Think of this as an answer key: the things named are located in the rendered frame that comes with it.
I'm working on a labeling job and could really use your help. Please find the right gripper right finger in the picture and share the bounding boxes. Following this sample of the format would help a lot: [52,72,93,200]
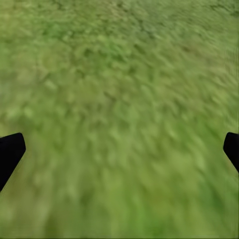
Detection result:
[223,132,239,173]

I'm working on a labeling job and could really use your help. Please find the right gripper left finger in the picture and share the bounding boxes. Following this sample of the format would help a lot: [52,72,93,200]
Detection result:
[0,132,26,192]

